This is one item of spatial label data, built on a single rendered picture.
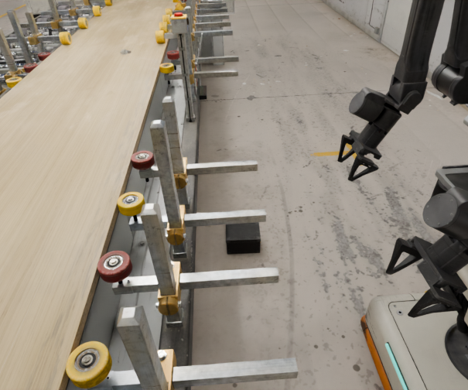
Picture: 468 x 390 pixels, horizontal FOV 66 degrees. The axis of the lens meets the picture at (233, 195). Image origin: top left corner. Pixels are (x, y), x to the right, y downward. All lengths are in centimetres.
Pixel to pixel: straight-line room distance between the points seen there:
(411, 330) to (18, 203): 147
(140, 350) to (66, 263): 43
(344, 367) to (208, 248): 97
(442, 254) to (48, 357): 76
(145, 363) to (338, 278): 154
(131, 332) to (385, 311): 123
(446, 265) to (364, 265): 150
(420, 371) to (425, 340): 13
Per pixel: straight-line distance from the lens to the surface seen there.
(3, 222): 123
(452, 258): 70
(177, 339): 103
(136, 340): 62
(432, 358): 160
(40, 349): 87
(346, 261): 218
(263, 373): 83
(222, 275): 97
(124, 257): 95
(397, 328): 163
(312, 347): 183
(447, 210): 63
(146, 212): 75
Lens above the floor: 157
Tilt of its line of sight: 38 degrees down
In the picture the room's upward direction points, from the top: 3 degrees counter-clockwise
